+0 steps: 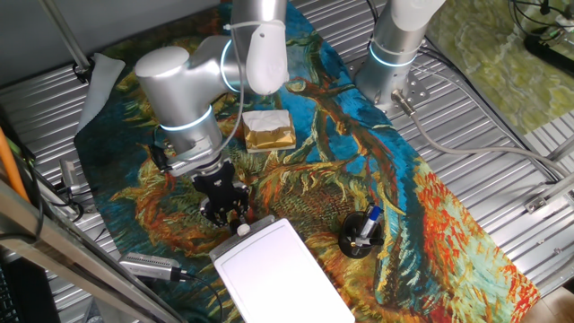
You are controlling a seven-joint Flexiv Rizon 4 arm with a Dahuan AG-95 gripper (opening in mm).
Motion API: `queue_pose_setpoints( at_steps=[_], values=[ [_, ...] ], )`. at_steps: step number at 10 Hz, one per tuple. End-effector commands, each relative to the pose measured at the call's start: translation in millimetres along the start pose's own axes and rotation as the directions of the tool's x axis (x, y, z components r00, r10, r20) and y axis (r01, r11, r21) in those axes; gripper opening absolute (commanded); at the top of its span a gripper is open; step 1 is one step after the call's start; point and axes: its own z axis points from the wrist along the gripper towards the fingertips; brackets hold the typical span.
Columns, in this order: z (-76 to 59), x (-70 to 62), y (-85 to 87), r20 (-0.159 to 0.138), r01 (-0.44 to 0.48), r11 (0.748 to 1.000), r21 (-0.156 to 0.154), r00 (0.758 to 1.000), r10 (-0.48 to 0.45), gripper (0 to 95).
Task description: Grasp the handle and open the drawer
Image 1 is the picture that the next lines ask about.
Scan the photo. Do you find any silver camera on stand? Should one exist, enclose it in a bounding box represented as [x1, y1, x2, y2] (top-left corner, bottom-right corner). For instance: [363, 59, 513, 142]
[59, 159, 83, 193]

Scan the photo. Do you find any black pen with gold tip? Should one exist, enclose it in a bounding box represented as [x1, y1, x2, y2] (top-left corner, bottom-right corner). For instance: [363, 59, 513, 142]
[351, 236, 386, 249]

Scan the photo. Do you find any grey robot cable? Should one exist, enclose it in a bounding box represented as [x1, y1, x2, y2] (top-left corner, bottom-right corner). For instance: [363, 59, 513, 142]
[390, 88, 573, 179]

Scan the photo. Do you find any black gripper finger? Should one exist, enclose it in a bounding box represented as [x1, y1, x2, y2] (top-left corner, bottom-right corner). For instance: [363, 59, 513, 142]
[200, 198, 232, 228]
[226, 184, 250, 221]

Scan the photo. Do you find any gold and white tissue pack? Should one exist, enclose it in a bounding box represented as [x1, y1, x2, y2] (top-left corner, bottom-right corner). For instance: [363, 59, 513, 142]
[241, 109, 297, 154]

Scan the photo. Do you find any grey slanted pole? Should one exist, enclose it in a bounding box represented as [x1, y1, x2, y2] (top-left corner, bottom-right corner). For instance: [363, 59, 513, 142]
[38, 0, 95, 86]

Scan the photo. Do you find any silver camera with black cable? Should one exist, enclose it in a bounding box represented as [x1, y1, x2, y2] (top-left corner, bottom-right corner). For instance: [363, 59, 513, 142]
[118, 251, 225, 323]

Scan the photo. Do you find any green marbled mat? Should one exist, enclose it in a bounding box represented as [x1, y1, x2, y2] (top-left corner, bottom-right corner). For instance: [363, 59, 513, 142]
[425, 0, 574, 135]

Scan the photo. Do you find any orange cable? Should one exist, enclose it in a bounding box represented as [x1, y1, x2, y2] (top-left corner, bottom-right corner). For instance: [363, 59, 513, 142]
[0, 125, 30, 203]

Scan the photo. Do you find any grey marker with blue cap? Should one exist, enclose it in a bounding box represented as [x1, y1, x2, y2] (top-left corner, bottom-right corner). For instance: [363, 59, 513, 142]
[358, 204, 385, 241]

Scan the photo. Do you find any black mesh pen holder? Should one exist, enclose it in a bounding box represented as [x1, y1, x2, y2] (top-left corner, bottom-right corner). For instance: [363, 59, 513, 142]
[337, 210, 386, 260]

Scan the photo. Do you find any sunflower painting cloth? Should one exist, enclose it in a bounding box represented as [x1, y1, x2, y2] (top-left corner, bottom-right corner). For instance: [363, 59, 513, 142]
[74, 0, 542, 323]

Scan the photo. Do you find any aluminium rail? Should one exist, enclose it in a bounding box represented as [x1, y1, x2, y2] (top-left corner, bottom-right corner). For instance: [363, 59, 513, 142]
[523, 134, 574, 215]

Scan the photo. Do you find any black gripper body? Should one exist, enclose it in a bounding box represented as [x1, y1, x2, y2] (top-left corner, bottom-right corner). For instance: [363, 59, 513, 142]
[192, 161, 237, 201]

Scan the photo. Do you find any black clamp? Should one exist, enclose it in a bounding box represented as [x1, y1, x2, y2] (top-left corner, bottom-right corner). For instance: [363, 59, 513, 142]
[523, 25, 574, 78]

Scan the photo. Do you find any aluminium frame bar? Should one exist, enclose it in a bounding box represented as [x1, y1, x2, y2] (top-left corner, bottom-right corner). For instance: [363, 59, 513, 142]
[0, 179, 187, 323]

